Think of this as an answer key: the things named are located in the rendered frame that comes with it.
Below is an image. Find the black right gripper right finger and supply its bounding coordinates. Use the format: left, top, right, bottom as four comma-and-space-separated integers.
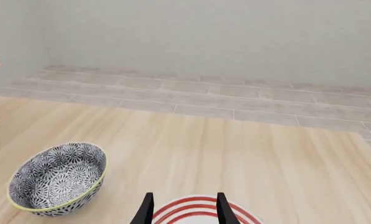
216, 192, 241, 224

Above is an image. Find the white plate with red rings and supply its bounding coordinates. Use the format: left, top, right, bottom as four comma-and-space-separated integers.
152, 194, 266, 224

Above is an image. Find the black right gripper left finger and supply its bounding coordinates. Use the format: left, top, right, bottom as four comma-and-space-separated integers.
130, 192, 155, 224

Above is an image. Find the black white patterned bowl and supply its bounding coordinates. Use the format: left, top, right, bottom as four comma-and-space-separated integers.
6, 142, 109, 218

